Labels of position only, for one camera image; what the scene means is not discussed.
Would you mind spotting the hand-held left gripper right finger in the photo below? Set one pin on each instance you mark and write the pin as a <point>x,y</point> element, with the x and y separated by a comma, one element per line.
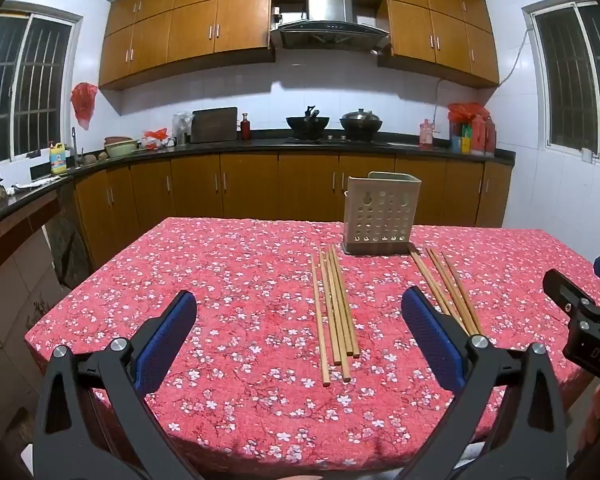
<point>432,340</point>

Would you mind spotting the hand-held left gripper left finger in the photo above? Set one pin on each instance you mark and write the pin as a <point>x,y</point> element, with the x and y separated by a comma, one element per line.
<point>165,340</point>

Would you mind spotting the wooden chopstick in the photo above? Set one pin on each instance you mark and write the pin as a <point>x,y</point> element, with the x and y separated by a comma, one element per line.
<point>447,285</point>
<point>430,280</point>
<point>461,290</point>
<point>337,320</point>
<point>346,300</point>
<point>319,320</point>
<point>341,300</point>
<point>451,285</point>
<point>330,305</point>

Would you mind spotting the beige perforated utensil holder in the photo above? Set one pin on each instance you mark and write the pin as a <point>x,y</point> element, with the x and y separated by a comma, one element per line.
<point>380,210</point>

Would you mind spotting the red floral tablecloth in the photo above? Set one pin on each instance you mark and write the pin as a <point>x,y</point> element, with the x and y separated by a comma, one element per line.
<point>230,310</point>

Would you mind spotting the red carton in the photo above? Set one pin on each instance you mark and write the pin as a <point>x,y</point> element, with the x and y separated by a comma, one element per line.
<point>482,137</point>

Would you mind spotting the wooden lower cabinets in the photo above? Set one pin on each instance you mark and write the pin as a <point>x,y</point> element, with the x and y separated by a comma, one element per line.
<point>250,185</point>

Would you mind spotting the colourful box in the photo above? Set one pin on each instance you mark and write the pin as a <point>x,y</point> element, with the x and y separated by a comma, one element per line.
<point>461,140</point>

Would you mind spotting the barred window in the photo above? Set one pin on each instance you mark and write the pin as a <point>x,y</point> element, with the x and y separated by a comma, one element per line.
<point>565,75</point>
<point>30,85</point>

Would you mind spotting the red and white plastic bag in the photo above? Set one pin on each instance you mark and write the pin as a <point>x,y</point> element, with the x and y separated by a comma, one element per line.
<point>156,139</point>

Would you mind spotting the red grocery bag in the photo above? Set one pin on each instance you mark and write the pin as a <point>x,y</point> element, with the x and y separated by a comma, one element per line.
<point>467,110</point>

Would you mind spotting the pink bottle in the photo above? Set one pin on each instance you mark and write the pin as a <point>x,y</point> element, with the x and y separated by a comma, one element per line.
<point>426,136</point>

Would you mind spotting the white cloth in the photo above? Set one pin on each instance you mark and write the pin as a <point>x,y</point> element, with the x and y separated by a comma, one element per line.
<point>32,184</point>

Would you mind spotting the yellow detergent bottle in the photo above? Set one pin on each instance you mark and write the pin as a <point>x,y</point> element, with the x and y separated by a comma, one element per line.
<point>58,159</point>

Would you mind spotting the metal faucet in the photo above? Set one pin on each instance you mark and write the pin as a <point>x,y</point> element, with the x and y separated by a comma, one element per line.
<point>73,147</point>

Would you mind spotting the black kitchen countertop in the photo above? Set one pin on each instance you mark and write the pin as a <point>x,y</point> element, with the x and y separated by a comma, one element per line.
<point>260,142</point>

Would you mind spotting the dark cutting board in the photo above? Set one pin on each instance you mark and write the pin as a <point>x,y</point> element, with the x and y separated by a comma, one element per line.
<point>214,125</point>

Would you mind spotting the red sauce bottle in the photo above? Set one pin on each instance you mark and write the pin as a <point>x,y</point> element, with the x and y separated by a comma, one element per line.
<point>245,129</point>

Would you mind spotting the black wok with lid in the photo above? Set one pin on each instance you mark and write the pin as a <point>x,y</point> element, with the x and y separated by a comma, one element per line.
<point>361,122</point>

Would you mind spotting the red plastic bag on hook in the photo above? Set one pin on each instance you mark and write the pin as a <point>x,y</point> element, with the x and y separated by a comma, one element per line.
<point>83,102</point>

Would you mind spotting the steel range hood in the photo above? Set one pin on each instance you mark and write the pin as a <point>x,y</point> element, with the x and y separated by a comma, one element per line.
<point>330,30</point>

